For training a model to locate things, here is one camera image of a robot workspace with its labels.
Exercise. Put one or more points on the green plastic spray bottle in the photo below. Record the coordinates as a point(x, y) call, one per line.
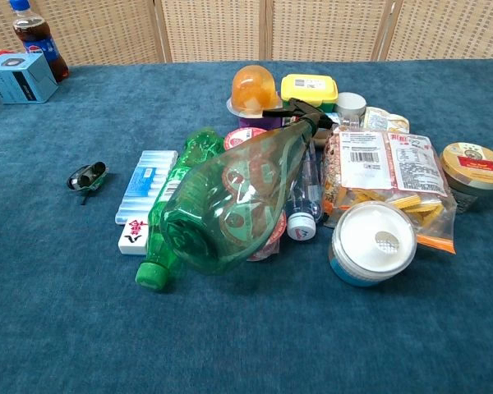
point(238, 197)

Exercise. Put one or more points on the clear water bottle white cap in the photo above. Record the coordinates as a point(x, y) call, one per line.
point(304, 209)

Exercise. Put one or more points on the red and white snack cup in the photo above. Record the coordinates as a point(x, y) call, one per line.
point(240, 137)

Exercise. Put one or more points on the green soda bottle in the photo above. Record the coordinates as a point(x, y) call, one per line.
point(176, 180)

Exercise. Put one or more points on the purple cup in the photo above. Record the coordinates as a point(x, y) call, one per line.
point(254, 121)

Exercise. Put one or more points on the white and blue tissue pack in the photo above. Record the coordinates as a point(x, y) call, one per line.
point(144, 184)

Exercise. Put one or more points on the orange jelly cup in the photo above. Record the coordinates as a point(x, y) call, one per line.
point(252, 90)

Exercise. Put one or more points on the mixed grain bag with label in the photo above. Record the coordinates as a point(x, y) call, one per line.
point(355, 160)

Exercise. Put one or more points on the white mahjong tile block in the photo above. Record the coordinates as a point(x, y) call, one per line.
point(132, 239)

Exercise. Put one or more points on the yellow lidded box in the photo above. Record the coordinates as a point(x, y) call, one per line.
point(309, 88)

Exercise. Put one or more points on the white lidded blue container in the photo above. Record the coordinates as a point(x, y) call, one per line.
point(371, 246)

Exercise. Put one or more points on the white round jar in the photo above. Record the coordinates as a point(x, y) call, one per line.
point(350, 104)

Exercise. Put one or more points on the cream printed snack packet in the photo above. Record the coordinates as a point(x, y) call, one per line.
point(384, 120)

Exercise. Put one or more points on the woven rattan folding screen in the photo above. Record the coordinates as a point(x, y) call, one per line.
point(246, 28)

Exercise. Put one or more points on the zip bag of yellow pasta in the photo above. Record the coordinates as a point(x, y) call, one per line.
point(423, 180)

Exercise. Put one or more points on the gold lidded round tin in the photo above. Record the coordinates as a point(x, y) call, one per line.
point(474, 172)

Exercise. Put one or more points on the light blue cardboard box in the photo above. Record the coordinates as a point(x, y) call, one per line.
point(22, 80)

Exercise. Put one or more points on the cola bottle blue label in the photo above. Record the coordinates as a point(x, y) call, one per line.
point(39, 39)

